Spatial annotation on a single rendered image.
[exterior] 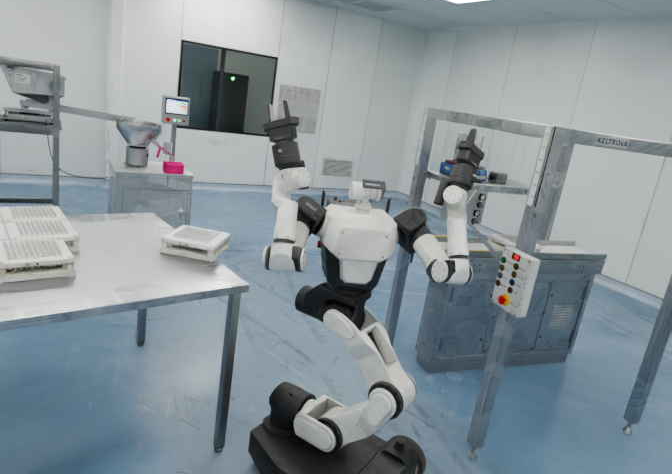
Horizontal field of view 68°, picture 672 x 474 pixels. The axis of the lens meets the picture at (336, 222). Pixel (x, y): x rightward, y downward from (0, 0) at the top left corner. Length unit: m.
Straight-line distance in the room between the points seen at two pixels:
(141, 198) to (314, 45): 4.32
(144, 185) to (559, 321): 3.37
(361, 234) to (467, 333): 1.72
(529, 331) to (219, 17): 5.63
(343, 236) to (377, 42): 6.86
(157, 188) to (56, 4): 3.28
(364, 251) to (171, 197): 2.91
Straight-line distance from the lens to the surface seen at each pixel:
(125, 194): 4.43
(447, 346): 3.31
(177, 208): 4.52
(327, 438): 2.15
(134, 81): 7.16
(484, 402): 2.58
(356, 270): 1.82
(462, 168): 1.79
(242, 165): 7.62
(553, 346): 3.91
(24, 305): 1.90
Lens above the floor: 1.61
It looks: 14 degrees down
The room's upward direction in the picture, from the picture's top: 9 degrees clockwise
